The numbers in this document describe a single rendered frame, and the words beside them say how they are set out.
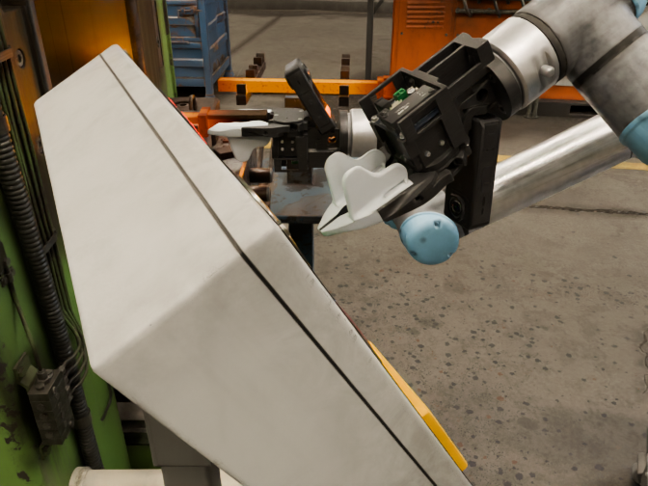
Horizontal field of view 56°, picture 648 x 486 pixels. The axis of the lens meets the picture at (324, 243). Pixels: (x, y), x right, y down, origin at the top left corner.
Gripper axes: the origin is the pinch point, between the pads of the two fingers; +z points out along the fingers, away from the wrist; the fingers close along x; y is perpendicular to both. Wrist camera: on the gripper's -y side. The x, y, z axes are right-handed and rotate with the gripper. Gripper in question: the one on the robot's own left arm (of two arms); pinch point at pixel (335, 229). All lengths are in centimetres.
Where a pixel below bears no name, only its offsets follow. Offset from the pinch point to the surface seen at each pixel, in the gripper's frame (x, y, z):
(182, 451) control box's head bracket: 11.3, 1.3, 20.1
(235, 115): -42.9, -4.1, -2.8
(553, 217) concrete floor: -139, -182, -108
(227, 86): -78, -13, -8
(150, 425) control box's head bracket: 10.5, 4.5, 20.3
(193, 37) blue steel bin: -398, -94, -46
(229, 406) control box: 27.0, 17.1, 11.0
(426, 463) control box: 27.0, 5.2, 6.5
